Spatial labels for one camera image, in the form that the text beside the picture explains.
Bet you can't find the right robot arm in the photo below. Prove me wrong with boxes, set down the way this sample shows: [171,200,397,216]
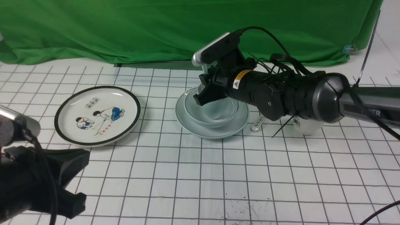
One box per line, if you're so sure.
[194,64,399,128]

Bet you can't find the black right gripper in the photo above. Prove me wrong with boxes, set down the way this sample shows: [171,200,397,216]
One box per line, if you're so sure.
[194,65,283,121]

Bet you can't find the black camera cable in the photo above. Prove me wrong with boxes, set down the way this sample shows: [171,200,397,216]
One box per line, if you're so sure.
[236,26,313,75]

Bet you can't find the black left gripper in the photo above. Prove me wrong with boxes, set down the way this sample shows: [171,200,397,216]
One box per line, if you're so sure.
[0,147,91,225]

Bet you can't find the left camera cable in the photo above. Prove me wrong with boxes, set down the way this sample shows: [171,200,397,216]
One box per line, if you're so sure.
[22,125,58,225]

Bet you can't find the green backdrop cloth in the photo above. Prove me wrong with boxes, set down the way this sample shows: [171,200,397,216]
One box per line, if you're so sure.
[0,0,383,66]

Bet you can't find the pale green bowl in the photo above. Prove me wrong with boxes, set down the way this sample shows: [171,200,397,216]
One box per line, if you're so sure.
[184,84,239,128]

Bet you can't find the black cable lower right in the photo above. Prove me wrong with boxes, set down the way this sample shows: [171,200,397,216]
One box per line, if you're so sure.
[359,200,400,225]

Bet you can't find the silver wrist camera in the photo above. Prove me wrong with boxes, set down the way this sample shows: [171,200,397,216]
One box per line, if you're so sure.
[192,32,241,67]

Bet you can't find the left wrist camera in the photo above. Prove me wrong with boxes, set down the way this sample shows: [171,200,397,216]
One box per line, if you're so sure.
[0,105,41,147]

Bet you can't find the black-rimmed white cup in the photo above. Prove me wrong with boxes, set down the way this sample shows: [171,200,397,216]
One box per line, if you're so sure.
[293,116,324,136]

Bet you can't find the blue binder clip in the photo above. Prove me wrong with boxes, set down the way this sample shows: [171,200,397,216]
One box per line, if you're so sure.
[342,44,358,56]

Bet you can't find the black-rimmed cartoon plate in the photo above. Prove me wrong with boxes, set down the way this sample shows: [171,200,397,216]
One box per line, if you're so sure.
[54,86,141,147]

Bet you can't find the white spoon with characters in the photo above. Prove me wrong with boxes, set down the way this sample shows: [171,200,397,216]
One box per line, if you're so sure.
[251,115,265,132]

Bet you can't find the pale green plate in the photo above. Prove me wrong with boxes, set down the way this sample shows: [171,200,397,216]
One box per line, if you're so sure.
[175,87,250,139]

